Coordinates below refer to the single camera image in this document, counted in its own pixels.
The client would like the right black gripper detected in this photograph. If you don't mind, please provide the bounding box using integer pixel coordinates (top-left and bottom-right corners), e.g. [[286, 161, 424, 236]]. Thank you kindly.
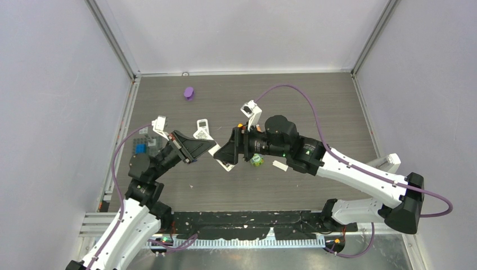
[[214, 121, 289, 165]]

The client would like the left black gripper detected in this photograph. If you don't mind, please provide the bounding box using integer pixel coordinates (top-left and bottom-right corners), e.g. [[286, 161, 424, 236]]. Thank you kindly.
[[151, 129, 215, 179]]

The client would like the white remote control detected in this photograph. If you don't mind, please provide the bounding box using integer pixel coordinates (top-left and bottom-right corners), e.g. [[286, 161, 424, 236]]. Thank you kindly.
[[196, 119, 210, 134], [193, 127, 234, 172]]

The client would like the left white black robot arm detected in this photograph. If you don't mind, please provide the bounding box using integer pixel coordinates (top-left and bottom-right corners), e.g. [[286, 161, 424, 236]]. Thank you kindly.
[[67, 130, 216, 269]]

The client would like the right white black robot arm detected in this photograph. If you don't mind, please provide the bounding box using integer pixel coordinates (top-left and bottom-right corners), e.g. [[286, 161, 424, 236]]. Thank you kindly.
[[213, 115, 424, 234]]

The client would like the green monster toy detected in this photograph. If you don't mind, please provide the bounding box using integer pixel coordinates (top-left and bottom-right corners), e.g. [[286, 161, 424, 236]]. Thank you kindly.
[[250, 154, 264, 167]]

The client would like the grey lego baseplate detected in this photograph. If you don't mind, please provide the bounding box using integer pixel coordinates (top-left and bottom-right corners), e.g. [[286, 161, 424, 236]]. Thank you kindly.
[[132, 135, 164, 157]]

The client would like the blue lego brick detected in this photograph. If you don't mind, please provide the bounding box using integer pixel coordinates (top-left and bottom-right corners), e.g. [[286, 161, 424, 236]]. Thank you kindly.
[[134, 143, 147, 154]]

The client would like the purple plastic cap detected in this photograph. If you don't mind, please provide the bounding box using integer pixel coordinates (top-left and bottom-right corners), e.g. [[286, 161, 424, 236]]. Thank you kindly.
[[183, 87, 195, 101]]

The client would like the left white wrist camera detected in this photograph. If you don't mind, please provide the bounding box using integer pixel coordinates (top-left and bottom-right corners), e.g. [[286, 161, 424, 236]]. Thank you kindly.
[[151, 115, 169, 141]]

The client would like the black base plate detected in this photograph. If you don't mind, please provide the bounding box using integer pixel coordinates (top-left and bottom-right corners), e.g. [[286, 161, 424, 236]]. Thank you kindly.
[[157, 210, 358, 240]]

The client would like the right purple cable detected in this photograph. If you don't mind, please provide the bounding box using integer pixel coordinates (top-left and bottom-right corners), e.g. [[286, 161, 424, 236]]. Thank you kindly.
[[255, 84, 454, 219]]

